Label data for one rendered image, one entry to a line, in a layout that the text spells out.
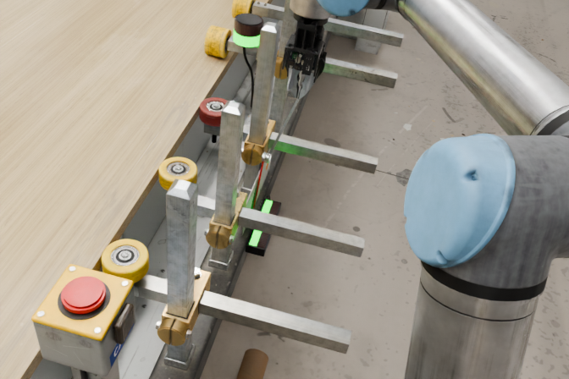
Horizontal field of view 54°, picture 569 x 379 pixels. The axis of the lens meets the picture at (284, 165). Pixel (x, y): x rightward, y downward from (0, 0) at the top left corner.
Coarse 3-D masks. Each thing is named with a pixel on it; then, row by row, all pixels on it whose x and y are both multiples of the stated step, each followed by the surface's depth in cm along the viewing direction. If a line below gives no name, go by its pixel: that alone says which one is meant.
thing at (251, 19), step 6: (240, 18) 115; (246, 18) 116; (252, 18) 116; (258, 18) 116; (246, 24) 113; (252, 24) 114; (258, 24) 114; (246, 36) 115; (252, 36) 115; (246, 60) 121; (252, 78) 123; (252, 84) 124; (252, 90) 125; (252, 96) 126
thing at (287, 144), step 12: (204, 132) 139; (216, 132) 138; (276, 144) 137; (288, 144) 136; (300, 144) 136; (312, 144) 137; (312, 156) 136; (324, 156) 136; (336, 156) 135; (348, 156) 135; (360, 156) 135; (360, 168) 135; (372, 168) 135
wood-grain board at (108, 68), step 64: (0, 0) 164; (64, 0) 169; (128, 0) 175; (192, 0) 181; (256, 0) 187; (0, 64) 138; (64, 64) 142; (128, 64) 146; (192, 64) 150; (0, 128) 120; (64, 128) 123; (128, 128) 126; (0, 192) 106; (64, 192) 108; (128, 192) 110; (0, 256) 95; (64, 256) 96; (0, 320) 86
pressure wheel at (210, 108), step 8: (200, 104) 136; (208, 104) 136; (216, 104) 135; (224, 104) 137; (200, 112) 135; (208, 112) 133; (216, 112) 134; (208, 120) 134; (216, 120) 134; (216, 136) 141
